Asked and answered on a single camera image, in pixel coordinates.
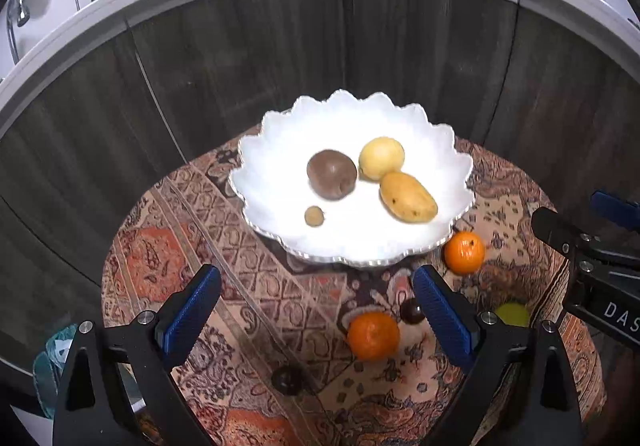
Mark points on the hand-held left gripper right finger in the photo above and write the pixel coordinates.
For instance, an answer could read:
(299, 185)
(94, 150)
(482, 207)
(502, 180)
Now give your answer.
(442, 316)

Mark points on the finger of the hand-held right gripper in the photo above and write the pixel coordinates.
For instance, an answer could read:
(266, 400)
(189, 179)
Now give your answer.
(555, 226)
(615, 208)

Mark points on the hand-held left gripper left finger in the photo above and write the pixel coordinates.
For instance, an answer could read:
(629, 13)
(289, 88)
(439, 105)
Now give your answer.
(192, 316)

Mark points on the dark purple plum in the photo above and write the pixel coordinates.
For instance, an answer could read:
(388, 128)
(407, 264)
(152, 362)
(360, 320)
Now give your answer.
(410, 312)
(287, 379)

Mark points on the orange tangerine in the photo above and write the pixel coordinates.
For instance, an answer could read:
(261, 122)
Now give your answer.
(373, 336)
(465, 252)

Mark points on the green guava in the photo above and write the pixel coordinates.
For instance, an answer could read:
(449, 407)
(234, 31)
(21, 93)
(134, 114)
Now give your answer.
(512, 313)

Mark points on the white scalloped bowl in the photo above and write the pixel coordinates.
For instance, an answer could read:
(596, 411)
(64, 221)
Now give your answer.
(350, 236)

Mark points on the yellow mango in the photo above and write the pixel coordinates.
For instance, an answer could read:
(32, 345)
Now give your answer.
(407, 197)

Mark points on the small tan longan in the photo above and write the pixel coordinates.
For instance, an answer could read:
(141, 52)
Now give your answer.
(314, 216)

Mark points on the yellow lemon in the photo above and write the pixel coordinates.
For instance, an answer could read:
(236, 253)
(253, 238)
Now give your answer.
(381, 159)

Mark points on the brown kiwi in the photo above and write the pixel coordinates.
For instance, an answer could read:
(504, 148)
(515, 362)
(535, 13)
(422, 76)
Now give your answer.
(331, 175)

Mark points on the person's right forearm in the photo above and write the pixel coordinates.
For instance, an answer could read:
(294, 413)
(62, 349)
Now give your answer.
(620, 386)

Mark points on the patterned paisley tablecloth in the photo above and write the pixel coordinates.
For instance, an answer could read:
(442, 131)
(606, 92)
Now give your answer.
(210, 246)

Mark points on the trash bin with teal bag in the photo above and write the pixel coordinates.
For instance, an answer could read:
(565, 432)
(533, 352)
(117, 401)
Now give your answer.
(50, 366)

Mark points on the dark wood lower cabinets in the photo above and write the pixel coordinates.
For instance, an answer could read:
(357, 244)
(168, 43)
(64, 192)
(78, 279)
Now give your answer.
(225, 56)

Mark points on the tall steel faucet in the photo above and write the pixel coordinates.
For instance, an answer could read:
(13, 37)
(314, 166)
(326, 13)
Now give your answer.
(20, 9)

